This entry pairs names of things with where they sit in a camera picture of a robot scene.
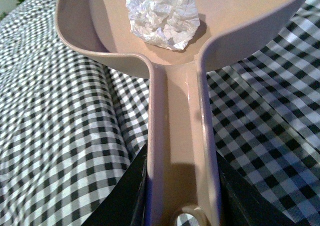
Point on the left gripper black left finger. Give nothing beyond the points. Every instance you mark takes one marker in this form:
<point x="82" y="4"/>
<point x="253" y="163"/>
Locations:
<point x="125" y="204"/>

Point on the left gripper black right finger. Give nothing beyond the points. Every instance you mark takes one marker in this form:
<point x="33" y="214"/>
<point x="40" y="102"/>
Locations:
<point x="262" y="190"/>

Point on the beige plastic dustpan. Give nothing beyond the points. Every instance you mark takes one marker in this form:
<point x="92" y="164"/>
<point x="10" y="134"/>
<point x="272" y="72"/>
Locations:
<point x="182" y="169"/>

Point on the white paper ball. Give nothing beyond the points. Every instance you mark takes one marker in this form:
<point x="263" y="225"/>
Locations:
<point x="169" y="24"/>

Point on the black white checkered bed sheet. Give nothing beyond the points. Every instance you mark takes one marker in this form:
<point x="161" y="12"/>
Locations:
<point x="70" y="126"/>

